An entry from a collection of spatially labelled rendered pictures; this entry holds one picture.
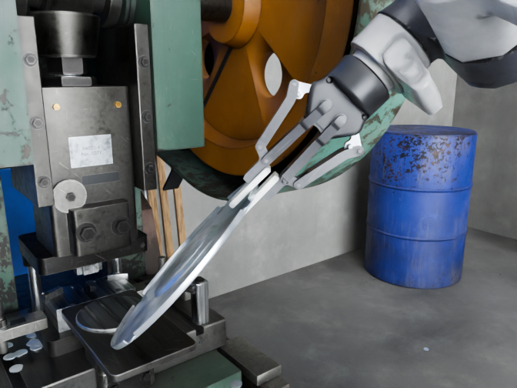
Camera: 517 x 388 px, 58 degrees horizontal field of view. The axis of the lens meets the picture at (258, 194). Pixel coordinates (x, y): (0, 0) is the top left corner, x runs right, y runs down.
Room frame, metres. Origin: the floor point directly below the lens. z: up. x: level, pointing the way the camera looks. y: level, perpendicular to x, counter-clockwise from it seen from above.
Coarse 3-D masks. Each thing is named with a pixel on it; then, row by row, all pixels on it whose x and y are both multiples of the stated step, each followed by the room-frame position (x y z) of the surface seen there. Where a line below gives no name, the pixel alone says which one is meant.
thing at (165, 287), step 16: (224, 208) 0.71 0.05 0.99; (240, 208) 0.58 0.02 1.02; (208, 224) 0.71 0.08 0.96; (224, 224) 0.59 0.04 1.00; (192, 240) 0.72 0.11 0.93; (208, 240) 0.58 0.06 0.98; (224, 240) 0.50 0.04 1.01; (176, 256) 0.73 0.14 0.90; (192, 256) 0.56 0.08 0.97; (208, 256) 0.48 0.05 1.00; (160, 272) 0.72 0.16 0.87; (176, 272) 0.56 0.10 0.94; (192, 272) 0.47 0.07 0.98; (160, 288) 0.57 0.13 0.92; (176, 288) 0.51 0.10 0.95; (144, 304) 0.61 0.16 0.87; (160, 304) 0.51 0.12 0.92; (128, 320) 0.61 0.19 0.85; (144, 320) 0.52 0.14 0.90; (112, 336) 0.58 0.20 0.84; (128, 336) 0.51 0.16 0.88
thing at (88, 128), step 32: (64, 96) 0.76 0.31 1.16; (96, 96) 0.80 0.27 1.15; (64, 128) 0.76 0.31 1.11; (96, 128) 0.79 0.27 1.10; (128, 128) 0.83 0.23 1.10; (64, 160) 0.76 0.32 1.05; (96, 160) 0.79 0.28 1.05; (128, 160) 0.83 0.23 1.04; (64, 192) 0.74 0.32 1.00; (96, 192) 0.79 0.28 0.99; (128, 192) 0.82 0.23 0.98; (64, 224) 0.75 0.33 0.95; (96, 224) 0.76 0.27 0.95; (128, 224) 0.78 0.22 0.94
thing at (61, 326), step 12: (72, 288) 0.86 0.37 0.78; (96, 288) 0.86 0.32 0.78; (108, 288) 0.86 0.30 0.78; (120, 288) 0.86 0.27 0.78; (132, 288) 0.86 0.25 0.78; (48, 300) 0.81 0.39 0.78; (60, 300) 0.81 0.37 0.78; (72, 300) 0.81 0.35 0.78; (84, 300) 0.81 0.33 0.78; (48, 312) 0.82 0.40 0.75; (60, 312) 0.77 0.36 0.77; (60, 324) 0.77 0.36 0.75
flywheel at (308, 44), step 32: (256, 0) 1.01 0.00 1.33; (288, 0) 0.95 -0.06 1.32; (320, 0) 0.88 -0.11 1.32; (352, 0) 0.78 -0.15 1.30; (224, 32) 1.05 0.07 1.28; (256, 32) 1.02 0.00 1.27; (288, 32) 0.95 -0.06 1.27; (320, 32) 0.88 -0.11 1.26; (352, 32) 0.79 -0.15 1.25; (256, 64) 1.03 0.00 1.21; (288, 64) 0.95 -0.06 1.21; (320, 64) 0.83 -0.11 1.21; (224, 96) 1.12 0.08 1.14; (256, 96) 1.02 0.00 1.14; (224, 128) 1.12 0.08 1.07; (256, 128) 1.02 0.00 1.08; (288, 128) 0.89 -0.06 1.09; (224, 160) 1.06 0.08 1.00; (256, 160) 0.97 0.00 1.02; (288, 160) 0.92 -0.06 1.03
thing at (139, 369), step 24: (72, 312) 0.76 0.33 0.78; (96, 312) 0.75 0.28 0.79; (120, 312) 0.75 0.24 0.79; (96, 336) 0.68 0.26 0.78; (144, 336) 0.68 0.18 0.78; (168, 336) 0.68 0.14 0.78; (96, 360) 0.62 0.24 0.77; (120, 360) 0.61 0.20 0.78; (144, 360) 0.61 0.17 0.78; (168, 360) 0.63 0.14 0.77; (120, 384) 0.70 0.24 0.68; (144, 384) 0.73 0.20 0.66
